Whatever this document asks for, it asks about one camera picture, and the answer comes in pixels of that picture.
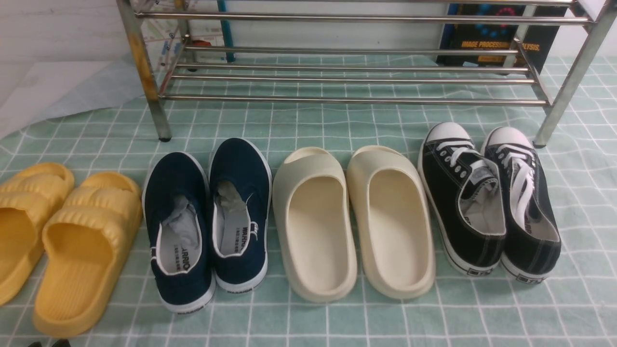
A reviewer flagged colourful printed poster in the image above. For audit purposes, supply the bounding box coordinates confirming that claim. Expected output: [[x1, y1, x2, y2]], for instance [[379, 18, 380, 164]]
[[141, 0, 227, 72]]

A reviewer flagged green checkered cloth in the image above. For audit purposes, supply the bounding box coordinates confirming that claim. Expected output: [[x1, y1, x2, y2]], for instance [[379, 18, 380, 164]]
[[1, 56, 616, 347]]

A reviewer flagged yellow rubber slipper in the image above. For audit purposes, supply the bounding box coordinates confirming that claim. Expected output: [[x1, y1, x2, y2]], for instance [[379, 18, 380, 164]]
[[0, 162, 75, 305], [32, 172, 142, 338]]

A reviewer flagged black canvas sneaker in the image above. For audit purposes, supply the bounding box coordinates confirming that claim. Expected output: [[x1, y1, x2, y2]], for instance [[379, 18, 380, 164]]
[[418, 121, 506, 277], [481, 127, 562, 285]]

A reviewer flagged left navy canvas shoe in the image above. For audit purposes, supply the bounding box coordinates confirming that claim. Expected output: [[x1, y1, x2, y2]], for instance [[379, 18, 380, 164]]
[[142, 152, 216, 315]]

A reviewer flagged metal shoe rack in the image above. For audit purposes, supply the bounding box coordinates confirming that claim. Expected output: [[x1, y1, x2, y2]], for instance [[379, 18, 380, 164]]
[[116, 0, 616, 148]]

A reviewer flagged right yellow rubber slipper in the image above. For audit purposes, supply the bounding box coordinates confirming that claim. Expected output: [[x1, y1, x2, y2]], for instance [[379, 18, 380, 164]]
[[32, 172, 142, 338]]

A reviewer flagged right navy canvas shoe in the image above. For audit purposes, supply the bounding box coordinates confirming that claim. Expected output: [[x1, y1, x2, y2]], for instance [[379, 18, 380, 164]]
[[208, 138, 272, 294]]

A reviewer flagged cream foam slide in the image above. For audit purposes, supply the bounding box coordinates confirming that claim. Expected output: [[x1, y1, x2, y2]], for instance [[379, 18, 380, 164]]
[[272, 147, 358, 303], [346, 145, 436, 300]]

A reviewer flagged teal vertical pole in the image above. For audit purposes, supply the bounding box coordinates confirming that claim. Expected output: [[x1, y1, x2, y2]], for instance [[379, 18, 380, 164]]
[[217, 0, 236, 63]]

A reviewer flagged left cream foam slide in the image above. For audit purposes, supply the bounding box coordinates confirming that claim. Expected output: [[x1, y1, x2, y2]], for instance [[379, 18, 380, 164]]
[[272, 147, 358, 303]]

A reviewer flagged navy canvas shoe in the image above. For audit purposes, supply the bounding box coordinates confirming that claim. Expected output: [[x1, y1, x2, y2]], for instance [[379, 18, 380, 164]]
[[208, 138, 272, 294], [142, 152, 216, 315]]

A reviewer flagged right cream foam slide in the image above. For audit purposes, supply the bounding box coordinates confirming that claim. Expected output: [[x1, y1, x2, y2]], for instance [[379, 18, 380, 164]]
[[346, 145, 436, 300]]

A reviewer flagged left yellow rubber slipper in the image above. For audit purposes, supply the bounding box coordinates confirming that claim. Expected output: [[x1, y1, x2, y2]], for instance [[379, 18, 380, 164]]
[[0, 162, 75, 305]]

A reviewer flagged light blue paper sheet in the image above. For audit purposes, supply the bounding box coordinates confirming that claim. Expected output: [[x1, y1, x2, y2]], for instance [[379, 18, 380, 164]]
[[0, 56, 143, 138]]

